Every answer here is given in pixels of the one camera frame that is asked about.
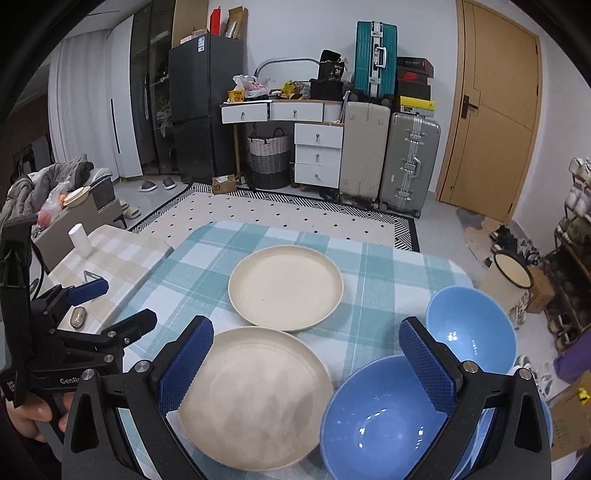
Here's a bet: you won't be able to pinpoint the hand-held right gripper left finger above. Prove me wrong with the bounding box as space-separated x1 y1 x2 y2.
61 315 215 480

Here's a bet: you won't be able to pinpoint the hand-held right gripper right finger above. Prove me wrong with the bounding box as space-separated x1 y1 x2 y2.
398 316 553 480

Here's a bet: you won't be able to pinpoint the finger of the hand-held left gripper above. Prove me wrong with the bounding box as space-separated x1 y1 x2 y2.
44 278 110 315
55 308 158 357

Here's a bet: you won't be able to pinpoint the blue bowl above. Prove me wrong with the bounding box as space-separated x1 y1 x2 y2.
320 354 451 480
425 285 518 376

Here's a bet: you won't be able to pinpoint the cream round plate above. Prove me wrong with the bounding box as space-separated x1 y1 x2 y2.
178 326 335 472
228 245 345 333

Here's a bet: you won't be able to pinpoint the person's left hand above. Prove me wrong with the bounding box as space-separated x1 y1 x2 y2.
4 392 75 441

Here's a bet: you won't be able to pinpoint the beige checked tablecloth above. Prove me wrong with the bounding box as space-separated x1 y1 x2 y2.
48 224 175 330

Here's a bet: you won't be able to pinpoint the white cup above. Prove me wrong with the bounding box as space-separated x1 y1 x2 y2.
68 223 92 258

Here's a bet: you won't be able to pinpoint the grey armchair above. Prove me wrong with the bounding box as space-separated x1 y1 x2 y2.
32 168 123 273

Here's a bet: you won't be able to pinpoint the teal plaid tablecloth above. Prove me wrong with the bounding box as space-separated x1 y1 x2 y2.
108 220 472 480

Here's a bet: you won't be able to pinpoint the cream trash bin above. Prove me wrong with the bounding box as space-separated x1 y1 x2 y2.
480 251 536 319

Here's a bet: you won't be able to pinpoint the grey jacket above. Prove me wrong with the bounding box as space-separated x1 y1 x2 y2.
7 157 93 217

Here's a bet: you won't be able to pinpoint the brown cardboard box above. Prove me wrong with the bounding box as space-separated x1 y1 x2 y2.
526 268 557 315

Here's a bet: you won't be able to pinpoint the purple bag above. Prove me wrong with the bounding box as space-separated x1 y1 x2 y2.
553 342 591 384

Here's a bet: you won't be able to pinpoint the black shoes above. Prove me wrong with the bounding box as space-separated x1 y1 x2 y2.
492 224 522 252

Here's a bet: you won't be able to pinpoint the printed cardboard box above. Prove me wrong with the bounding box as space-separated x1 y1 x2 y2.
549 371 591 462

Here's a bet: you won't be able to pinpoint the wooden shoe rack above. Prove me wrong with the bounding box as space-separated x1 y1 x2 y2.
545 157 591 356

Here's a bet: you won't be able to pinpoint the small cardboard box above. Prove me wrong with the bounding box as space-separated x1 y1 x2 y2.
212 175 238 197

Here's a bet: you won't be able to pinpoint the white wardrobe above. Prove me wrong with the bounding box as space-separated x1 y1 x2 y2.
105 23 145 178

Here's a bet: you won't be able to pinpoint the silver suitcase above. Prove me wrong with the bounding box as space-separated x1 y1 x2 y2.
379 112 441 219

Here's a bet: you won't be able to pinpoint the dark glass cabinet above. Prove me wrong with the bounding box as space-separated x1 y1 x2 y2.
129 0 176 176

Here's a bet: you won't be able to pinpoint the black refrigerator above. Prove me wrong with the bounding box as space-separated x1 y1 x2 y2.
167 32 250 184

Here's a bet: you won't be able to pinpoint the woven laundry basket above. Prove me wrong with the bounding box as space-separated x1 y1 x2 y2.
247 128 293 190

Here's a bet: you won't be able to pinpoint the beige suitcase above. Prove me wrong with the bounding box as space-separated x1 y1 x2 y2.
339 100 392 206

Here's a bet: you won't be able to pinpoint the white drawer desk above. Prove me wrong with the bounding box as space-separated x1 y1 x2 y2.
221 98 345 191

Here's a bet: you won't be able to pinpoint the white plastic bag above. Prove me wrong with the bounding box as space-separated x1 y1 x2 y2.
232 74 269 97

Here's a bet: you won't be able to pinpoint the yellow and black shoe box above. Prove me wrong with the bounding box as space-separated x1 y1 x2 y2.
399 96 437 114

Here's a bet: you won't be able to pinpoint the wooden door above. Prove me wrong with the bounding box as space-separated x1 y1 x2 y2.
436 0 543 224

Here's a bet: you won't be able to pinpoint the black storage box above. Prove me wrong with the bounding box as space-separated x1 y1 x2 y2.
309 78 345 99

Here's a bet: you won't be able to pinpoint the long cardboard box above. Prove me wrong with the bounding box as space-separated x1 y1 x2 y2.
224 6 249 40

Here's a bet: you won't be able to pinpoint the teal suitcase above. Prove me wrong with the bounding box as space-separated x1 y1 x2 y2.
353 21 399 103

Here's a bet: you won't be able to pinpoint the black paper bag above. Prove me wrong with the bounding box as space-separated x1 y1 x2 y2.
318 49 348 80

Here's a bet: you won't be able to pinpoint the black cable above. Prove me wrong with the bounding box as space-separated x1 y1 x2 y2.
28 242 48 298

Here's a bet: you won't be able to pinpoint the grey arched frame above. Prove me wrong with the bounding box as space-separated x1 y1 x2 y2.
255 58 319 78

